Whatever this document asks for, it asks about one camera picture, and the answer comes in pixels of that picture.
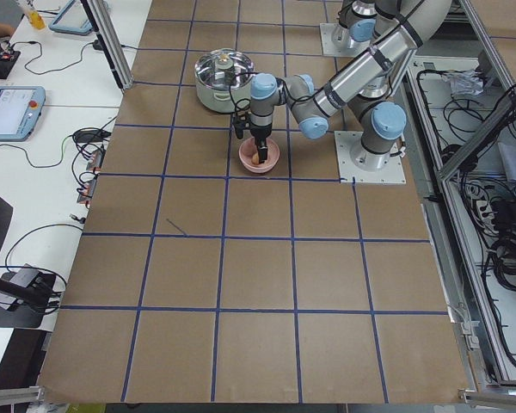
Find glass pot lid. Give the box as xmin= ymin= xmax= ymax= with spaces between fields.
xmin=194 ymin=48 xmax=255 ymax=91

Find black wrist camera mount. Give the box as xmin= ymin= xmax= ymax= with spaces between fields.
xmin=231 ymin=110 xmax=251 ymax=139

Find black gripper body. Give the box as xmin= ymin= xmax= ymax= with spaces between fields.
xmin=249 ymin=113 xmax=272 ymax=149

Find aluminium frame post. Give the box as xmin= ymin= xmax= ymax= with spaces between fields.
xmin=81 ymin=0 xmax=133 ymax=91

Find pink bowl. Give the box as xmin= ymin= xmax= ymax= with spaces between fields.
xmin=238 ymin=138 xmax=280 ymax=174

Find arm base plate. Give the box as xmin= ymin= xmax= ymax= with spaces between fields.
xmin=335 ymin=131 xmax=407 ymax=185
xmin=320 ymin=21 xmax=374 ymax=57

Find pale green electric pot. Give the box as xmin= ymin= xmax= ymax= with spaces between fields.
xmin=194 ymin=48 xmax=255 ymax=114

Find teach pendant tablet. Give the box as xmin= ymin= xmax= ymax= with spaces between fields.
xmin=0 ymin=86 xmax=46 ymax=143
xmin=48 ymin=0 xmax=94 ymax=36

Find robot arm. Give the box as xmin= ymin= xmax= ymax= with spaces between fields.
xmin=249 ymin=1 xmax=451 ymax=171
xmin=331 ymin=0 xmax=399 ymax=57

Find black cable bundle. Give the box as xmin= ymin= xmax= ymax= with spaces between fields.
xmin=415 ymin=59 xmax=516 ymax=379

